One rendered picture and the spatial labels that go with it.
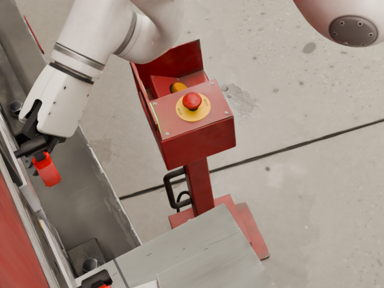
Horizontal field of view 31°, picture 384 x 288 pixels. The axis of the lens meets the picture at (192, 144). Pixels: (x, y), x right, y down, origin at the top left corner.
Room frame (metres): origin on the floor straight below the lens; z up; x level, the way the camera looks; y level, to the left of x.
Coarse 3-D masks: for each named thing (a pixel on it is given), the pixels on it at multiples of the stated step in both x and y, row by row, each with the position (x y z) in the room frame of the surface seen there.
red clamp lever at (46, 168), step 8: (40, 136) 0.49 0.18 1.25; (24, 144) 0.49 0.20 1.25; (32, 144) 0.48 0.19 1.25; (40, 144) 0.48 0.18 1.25; (16, 152) 0.48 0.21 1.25; (24, 152) 0.48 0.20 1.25; (32, 152) 0.48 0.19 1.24; (40, 152) 0.48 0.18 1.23; (32, 160) 0.49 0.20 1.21; (40, 160) 0.48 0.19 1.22; (48, 160) 0.48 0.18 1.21; (40, 168) 0.48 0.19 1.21; (48, 168) 0.48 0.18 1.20; (56, 168) 0.50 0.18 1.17; (48, 176) 0.48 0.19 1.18; (56, 176) 0.48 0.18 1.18; (48, 184) 0.48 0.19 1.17
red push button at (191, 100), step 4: (192, 92) 0.86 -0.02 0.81; (184, 96) 0.85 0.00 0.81; (188, 96) 0.85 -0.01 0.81; (192, 96) 0.84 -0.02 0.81; (196, 96) 0.84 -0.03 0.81; (200, 96) 0.84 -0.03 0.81; (184, 100) 0.84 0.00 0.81; (188, 100) 0.84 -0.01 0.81; (192, 100) 0.83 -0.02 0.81; (196, 100) 0.83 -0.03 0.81; (200, 100) 0.83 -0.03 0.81; (184, 104) 0.83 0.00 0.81; (188, 104) 0.83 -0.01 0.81; (192, 104) 0.82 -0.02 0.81; (196, 104) 0.82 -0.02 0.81; (200, 104) 0.83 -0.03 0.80; (188, 108) 0.82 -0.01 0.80; (192, 108) 0.82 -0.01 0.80; (196, 108) 0.83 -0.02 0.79
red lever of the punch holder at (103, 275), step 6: (102, 270) 0.30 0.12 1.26; (90, 276) 0.30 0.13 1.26; (96, 276) 0.29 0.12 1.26; (102, 276) 0.29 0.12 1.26; (108, 276) 0.29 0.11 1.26; (84, 282) 0.29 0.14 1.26; (90, 282) 0.29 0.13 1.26; (96, 282) 0.29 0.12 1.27; (102, 282) 0.28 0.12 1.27; (108, 282) 0.29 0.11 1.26
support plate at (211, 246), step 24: (216, 216) 0.47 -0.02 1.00; (168, 240) 0.45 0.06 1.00; (192, 240) 0.44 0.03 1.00; (216, 240) 0.43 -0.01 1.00; (240, 240) 0.42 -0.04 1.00; (120, 264) 0.42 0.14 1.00; (144, 264) 0.42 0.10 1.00; (168, 264) 0.41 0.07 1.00; (192, 264) 0.40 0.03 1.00; (216, 264) 0.39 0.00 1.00; (240, 264) 0.39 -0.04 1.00
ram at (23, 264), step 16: (0, 176) 0.33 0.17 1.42; (0, 192) 0.29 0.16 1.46; (16, 192) 0.36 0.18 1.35; (0, 208) 0.26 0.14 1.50; (16, 208) 0.31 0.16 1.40; (0, 224) 0.23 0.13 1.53; (16, 224) 0.27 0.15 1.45; (0, 240) 0.20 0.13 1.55; (16, 240) 0.24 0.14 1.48; (0, 256) 0.18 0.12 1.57; (16, 256) 0.21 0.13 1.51; (32, 256) 0.25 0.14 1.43; (0, 272) 0.16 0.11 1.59; (16, 272) 0.18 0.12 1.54; (32, 272) 0.22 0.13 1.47
